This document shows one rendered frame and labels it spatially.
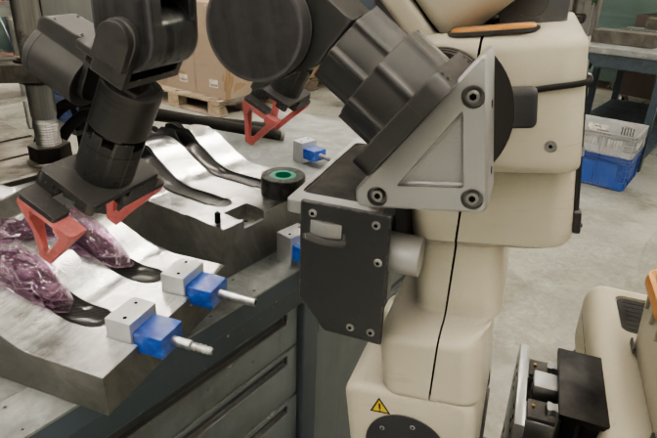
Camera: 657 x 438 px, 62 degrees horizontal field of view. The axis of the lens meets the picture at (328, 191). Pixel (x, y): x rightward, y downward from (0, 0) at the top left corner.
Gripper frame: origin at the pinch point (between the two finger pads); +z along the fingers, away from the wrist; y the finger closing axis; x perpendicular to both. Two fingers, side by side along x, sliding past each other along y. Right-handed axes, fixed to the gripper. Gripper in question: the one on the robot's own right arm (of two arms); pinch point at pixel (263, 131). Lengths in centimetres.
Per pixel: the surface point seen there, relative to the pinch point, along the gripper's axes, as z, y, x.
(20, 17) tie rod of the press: 18, -12, -66
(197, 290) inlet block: 9.0, 31.1, 11.0
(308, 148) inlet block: 17.0, -38.2, 0.8
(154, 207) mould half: 17.4, 13.2, -7.4
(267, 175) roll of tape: 5.5, 2.4, 5.0
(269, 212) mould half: 7.8, 8.1, 9.7
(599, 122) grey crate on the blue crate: 19, -323, 113
